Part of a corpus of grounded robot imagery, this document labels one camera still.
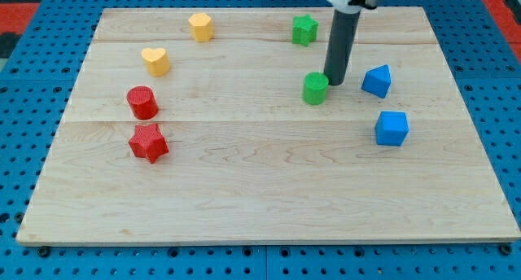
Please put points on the green star block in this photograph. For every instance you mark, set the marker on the green star block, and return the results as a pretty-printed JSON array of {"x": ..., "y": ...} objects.
[{"x": 304, "y": 30}]

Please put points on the red star block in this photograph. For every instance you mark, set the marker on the red star block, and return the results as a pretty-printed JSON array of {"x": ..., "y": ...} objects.
[{"x": 148, "y": 142}]

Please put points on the green cylinder block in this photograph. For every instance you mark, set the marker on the green cylinder block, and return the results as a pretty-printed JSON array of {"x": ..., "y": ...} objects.
[{"x": 315, "y": 88}]

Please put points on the light wooden board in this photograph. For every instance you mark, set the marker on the light wooden board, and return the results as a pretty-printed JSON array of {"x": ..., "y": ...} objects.
[{"x": 249, "y": 162}]

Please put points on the red cylinder block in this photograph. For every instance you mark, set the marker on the red cylinder block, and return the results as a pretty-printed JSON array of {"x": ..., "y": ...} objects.
[{"x": 141, "y": 100}]

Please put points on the yellow hexagon block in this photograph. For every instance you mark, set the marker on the yellow hexagon block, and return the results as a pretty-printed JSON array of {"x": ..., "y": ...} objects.
[{"x": 201, "y": 27}]

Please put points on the yellow heart block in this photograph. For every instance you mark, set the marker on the yellow heart block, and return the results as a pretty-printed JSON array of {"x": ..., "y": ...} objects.
[{"x": 156, "y": 61}]

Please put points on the blue pentagon block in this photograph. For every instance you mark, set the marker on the blue pentagon block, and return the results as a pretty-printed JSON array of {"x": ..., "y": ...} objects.
[{"x": 377, "y": 81}]

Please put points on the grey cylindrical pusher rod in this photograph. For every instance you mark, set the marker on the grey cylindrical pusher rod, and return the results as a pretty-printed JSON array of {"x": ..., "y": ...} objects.
[{"x": 341, "y": 39}]

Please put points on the blue cube block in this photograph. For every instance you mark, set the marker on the blue cube block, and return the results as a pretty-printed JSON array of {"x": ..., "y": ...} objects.
[{"x": 391, "y": 128}]

